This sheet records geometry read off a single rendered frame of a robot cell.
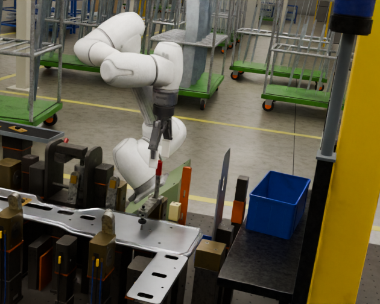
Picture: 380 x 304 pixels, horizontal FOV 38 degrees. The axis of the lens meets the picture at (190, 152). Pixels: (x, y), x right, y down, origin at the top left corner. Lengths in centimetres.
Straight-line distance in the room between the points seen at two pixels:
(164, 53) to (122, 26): 56
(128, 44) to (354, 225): 145
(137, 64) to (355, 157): 85
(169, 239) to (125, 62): 60
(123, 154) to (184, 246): 88
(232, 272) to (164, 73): 68
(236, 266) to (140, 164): 105
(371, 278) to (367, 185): 139
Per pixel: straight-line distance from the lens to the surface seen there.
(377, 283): 253
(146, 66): 179
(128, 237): 188
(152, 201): 198
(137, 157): 262
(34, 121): 593
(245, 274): 168
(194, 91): 810
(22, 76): 865
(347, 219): 122
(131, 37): 239
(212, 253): 171
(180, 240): 189
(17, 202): 194
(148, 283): 163
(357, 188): 120
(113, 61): 176
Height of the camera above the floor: 184
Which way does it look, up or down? 17 degrees down
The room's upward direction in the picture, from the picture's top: 6 degrees clockwise
